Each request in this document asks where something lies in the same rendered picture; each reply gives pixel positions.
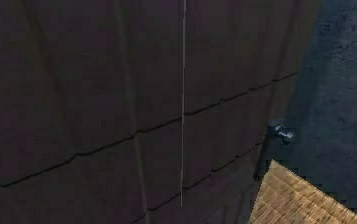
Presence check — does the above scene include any dark metal door handle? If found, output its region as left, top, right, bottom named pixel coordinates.
left=266, top=119, right=296, bottom=147

